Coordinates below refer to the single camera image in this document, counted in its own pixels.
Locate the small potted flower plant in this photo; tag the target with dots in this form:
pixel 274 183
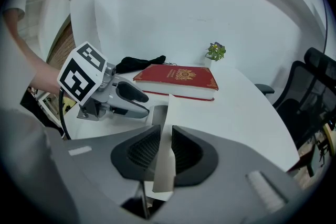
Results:
pixel 216 52

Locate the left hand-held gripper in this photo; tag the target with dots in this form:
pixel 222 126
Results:
pixel 78 78

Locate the red hardcover book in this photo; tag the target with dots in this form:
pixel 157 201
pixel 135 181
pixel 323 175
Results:
pixel 178 77

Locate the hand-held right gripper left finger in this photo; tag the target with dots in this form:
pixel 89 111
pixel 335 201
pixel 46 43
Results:
pixel 105 165

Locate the black office chair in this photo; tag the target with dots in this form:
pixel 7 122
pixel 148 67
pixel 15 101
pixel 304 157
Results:
pixel 307 102

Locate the thin-rimmed eyeglasses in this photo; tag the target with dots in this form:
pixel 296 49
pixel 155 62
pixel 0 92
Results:
pixel 170 63

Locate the black fabric pouch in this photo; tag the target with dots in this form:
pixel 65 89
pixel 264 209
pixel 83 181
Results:
pixel 139 63

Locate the person's white shirt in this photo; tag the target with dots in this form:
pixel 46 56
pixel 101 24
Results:
pixel 15 139

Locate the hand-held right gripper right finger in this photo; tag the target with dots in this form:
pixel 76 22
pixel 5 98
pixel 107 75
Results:
pixel 223 186

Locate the yellow wooden desk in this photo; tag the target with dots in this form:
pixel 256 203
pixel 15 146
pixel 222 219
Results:
pixel 331 139

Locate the person's left forearm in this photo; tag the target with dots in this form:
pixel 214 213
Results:
pixel 34 65

